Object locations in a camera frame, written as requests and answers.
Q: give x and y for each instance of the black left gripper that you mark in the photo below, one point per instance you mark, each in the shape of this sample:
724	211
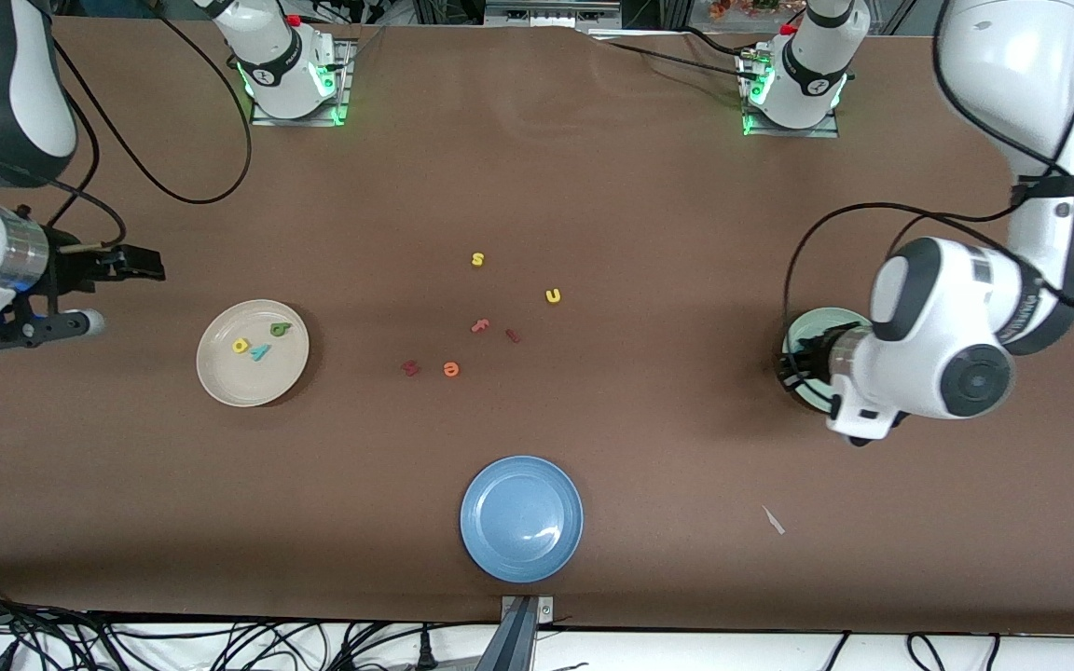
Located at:
814	360

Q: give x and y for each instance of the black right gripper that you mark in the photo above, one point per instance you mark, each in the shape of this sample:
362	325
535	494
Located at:
77	268

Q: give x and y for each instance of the teal letter y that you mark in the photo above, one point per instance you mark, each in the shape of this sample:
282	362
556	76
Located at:
262	352

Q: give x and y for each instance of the green letter b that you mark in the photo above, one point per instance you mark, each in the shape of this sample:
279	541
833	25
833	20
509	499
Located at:
276	330

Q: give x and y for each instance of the green plate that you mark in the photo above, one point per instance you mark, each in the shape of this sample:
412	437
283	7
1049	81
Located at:
812	321

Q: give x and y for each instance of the white paper scrap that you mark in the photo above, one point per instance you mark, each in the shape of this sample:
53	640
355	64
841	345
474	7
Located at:
773	520

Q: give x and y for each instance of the beige brown plate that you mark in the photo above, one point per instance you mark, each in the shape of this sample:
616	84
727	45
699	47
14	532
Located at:
253	387

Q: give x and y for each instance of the brown table cover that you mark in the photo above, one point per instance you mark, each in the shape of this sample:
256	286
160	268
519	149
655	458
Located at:
593	186

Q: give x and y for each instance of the blue plate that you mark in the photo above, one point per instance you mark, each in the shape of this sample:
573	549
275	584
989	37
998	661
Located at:
521	518

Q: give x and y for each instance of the black power plug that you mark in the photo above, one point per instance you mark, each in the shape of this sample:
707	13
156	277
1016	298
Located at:
425	652

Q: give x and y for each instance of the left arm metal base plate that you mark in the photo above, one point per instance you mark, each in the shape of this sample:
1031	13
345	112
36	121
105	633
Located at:
793	132

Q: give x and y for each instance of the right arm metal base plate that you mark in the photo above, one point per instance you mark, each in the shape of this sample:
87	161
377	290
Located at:
343	84

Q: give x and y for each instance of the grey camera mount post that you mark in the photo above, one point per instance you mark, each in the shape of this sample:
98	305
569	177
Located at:
518	643

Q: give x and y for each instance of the grey metal frame box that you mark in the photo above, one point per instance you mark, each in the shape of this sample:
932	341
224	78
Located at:
546	14

